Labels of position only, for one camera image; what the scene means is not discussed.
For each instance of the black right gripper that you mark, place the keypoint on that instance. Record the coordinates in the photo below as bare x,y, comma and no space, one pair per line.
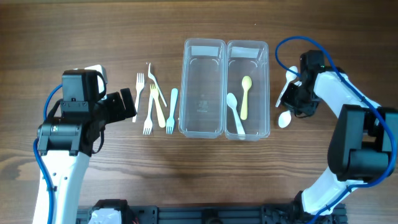
294,98

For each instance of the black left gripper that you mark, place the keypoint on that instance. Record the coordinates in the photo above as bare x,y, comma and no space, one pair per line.
115,106

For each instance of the white plastic spoon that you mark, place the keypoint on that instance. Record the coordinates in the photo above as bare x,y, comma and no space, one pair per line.
291,75
232,103
284,119

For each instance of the white fork tines down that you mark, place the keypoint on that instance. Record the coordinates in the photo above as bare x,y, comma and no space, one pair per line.
148,124

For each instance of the white plastic fork straight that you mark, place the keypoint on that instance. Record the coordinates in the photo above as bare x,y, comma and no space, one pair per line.
139,87

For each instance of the yellow plastic fork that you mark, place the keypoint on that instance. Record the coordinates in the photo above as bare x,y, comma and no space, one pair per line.
160,116

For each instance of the clear white curved fork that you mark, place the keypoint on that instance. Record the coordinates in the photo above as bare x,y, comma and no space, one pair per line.
153,78

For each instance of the light blue plastic fork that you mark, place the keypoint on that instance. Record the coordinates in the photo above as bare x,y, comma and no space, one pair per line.
170,122

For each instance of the yellow plastic spoon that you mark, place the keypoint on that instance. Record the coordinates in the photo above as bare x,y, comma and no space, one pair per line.
246,85

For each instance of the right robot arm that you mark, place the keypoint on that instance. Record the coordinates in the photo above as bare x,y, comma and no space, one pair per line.
363,147

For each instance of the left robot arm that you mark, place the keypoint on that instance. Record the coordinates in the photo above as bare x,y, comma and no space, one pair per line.
64,143

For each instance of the clear container right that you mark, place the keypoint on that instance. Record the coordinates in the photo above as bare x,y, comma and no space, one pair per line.
248,58

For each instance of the clear container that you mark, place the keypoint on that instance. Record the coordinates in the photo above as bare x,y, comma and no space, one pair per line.
202,88
248,58

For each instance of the clear container left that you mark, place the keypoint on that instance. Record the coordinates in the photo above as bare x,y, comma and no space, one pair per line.
202,88

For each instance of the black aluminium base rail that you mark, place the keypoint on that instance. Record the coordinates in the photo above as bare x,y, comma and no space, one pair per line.
267,213

